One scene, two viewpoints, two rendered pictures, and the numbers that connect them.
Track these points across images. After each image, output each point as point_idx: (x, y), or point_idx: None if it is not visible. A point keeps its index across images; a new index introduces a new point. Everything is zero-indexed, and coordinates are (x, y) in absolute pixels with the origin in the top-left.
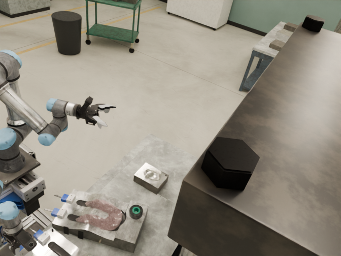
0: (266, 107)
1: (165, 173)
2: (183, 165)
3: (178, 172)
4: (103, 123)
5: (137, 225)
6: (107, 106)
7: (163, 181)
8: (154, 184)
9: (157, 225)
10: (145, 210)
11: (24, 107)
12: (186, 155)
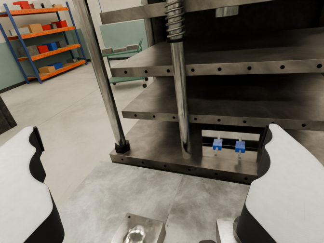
0: None
1: (125, 218)
2: (90, 206)
3: (107, 211)
4: (286, 133)
5: None
6: (24, 155)
7: (143, 218)
8: (155, 231)
9: (223, 214)
10: (229, 219)
11: None
12: (65, 207)
